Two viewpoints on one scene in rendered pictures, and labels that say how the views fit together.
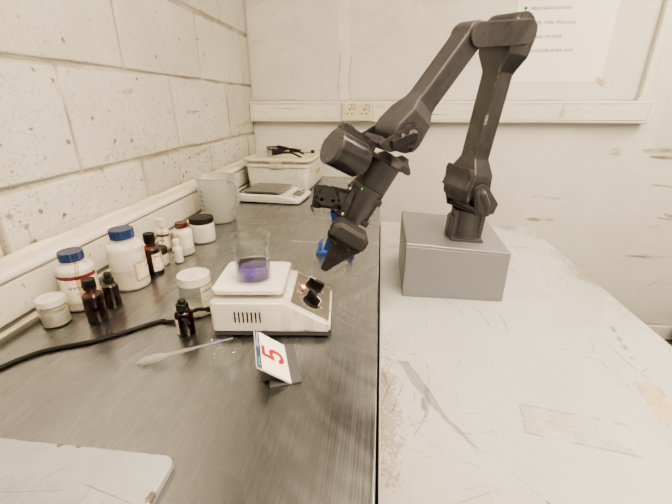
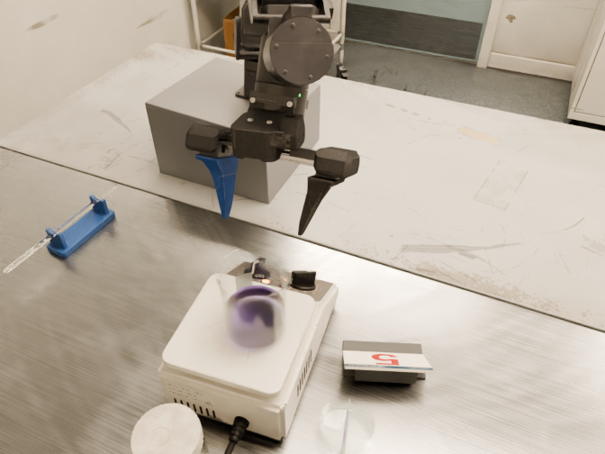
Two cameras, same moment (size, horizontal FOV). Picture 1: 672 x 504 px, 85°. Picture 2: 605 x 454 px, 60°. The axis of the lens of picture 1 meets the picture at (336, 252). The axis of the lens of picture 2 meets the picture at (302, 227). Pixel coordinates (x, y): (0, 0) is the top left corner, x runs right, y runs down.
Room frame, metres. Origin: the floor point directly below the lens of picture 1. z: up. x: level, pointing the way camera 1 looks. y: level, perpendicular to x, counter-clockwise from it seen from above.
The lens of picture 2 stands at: (0.44, 0.43, 1.40)
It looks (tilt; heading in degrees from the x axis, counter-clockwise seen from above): 42 degrees down; 287
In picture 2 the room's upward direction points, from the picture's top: straight up
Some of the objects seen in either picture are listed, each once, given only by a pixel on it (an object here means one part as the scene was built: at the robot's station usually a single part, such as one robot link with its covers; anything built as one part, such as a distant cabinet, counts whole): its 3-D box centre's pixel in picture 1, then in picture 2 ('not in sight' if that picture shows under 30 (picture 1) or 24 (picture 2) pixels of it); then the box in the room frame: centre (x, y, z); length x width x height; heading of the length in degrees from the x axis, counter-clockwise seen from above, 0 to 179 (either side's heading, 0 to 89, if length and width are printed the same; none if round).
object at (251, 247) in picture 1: (251, 258); (257, 303); (0.58, 0.14, 1.03); 0.07 x 0.06 x 0.08; 174
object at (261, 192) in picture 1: (275, 193); not in sight; (1.52, 0.25, 0.92); 0.26 x 0.19 x 0.05; 78
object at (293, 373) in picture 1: (276, 355); (384, 355); (0.45, 0.09, 0.92); 0.09 x 0.06 x 0.04; 14
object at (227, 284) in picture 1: (254, 276); (242, 329); (0.59, 0.15, 0.98); 0.12 x 0.12 x 0.01; 89
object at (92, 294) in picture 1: (93, 299); not in sight; (0.58, 0.44, 0.94); 0.03 x 0.03 x 0.08
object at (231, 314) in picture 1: (270, 298); (255, 335); (0.59, 0.12, 0.94); 0.22 x 0.13 x 0.08; 89
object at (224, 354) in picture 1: (223, 351); (346, 427); (0.47, 0.18, 0.91); 0.06 x 0.06 x 0.02
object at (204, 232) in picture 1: (202, 228); not in sight; (1.01, 0.38, 0.94); 0.07 x 0.07 x 0.07
